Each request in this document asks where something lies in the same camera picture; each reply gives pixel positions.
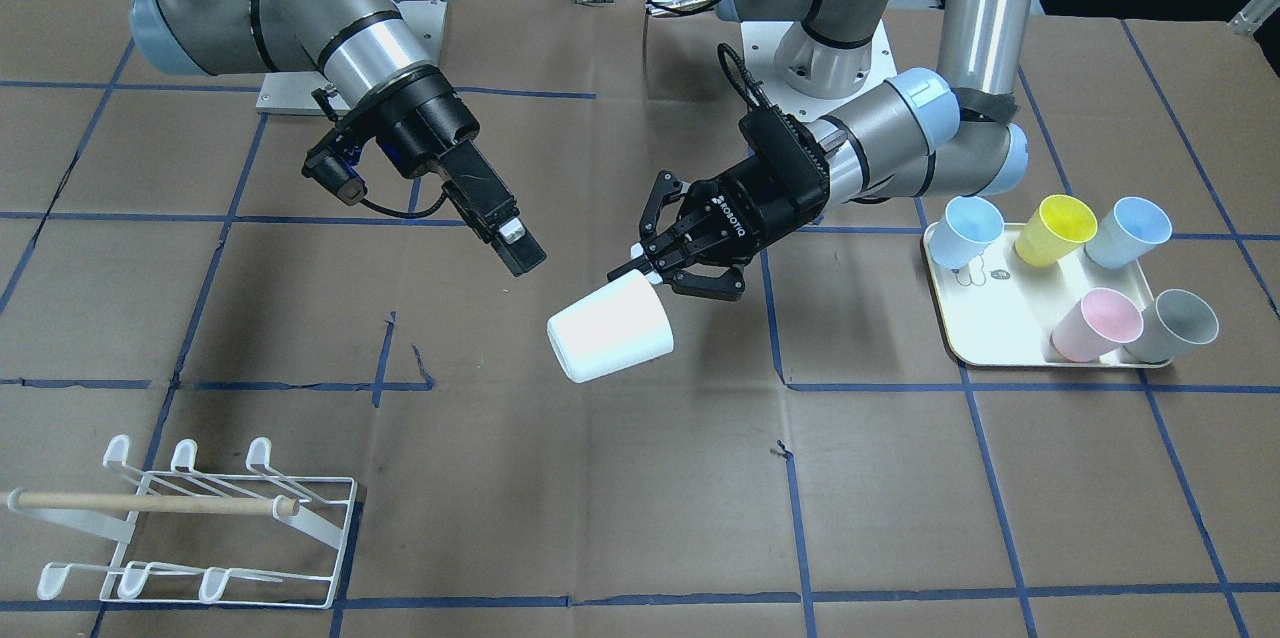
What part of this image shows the grey cup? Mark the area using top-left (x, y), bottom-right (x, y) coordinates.
top-left (1124, 290), bottom-right (1220, 364)

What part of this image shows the light blue cup near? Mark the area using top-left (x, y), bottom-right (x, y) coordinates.
top-left (1084, 196), bottom-right (1172, 269)

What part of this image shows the light blue cup far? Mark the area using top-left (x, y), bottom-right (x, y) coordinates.
top-left (927, 196), bottom-right (1005, 270)

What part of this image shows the white wire cup rack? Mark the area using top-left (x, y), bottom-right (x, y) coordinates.
top-left (6, 436), bottom-right (360, 609)

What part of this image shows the cream plastic tray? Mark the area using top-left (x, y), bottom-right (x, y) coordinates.
top-left (922, 223), bottom-right (1155, 368)

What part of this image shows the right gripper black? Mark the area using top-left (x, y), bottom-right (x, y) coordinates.
top-left (360, 67), bottom-right (547, 275)

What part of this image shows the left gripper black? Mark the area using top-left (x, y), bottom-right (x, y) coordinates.
top-left (605, 122), bottom-right (829, 301)

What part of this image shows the white ikea cup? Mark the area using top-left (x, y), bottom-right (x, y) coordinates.
top-left (547, 270), bottom-right (675, 383)

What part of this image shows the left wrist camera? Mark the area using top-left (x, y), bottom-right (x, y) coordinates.
top-left (739, 106), bottom-right (829, 196)

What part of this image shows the yellow cup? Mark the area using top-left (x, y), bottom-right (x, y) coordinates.
top-left (1014, 193), bottom-right (1098, 266)

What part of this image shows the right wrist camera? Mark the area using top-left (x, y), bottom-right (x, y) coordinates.
top-left (301, 120), bottom-right (401, 217)

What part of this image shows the light blue cup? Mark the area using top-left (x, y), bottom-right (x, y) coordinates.
top-left (1084, 196), bottom-right (1172, 269)
top-left (927, 196), bottom-right (1005, 270)

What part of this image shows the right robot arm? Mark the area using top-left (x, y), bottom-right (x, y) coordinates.
top-left (131, 0), bottom-right (545, 275)

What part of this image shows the pink cup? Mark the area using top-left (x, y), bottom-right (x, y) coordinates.
top-left (1050, 287), bottom-right (1146, 363)

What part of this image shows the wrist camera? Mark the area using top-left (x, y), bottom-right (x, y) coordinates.
top-left (739, 106), bottom-right (829, 196)
top-left (301, 120), bottom-right (401, 217)

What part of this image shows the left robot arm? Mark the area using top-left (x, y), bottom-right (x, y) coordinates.
top-left (609, 0), bottom-right (1032, 301)

